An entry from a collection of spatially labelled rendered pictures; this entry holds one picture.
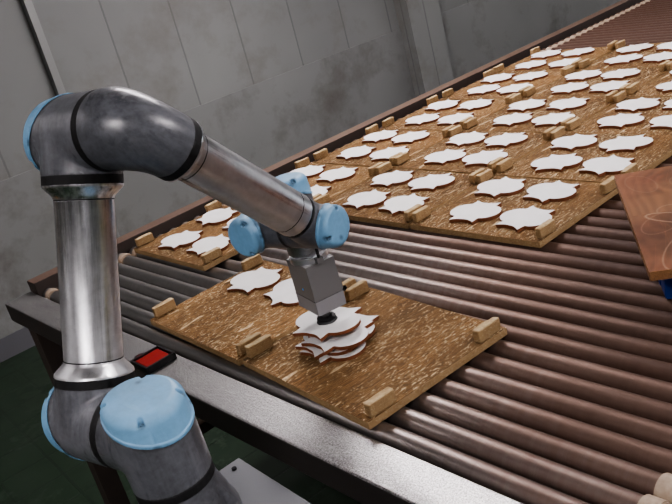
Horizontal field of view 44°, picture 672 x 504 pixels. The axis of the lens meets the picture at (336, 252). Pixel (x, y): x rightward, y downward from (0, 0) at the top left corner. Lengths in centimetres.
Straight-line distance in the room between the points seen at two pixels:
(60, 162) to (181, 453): 43
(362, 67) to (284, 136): 79
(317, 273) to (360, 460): 39
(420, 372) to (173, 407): 53
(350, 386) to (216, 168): 52
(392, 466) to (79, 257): 57
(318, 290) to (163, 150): 55
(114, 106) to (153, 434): 43
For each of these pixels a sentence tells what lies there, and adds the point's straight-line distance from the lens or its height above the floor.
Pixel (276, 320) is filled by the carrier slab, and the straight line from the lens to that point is 184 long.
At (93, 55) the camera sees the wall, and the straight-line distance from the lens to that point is 485.
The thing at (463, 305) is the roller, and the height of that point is 92.
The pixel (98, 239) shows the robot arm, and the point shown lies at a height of 137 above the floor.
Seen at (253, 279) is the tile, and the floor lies 94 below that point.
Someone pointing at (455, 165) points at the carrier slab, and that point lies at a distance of 257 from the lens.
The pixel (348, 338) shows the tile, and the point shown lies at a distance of 160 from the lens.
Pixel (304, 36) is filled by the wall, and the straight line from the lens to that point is 555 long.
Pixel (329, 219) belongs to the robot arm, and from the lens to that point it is 135.
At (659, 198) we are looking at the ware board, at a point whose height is 104.
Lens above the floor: 170
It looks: 21 degrees down
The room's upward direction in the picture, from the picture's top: 15 degrees counter-clockwise
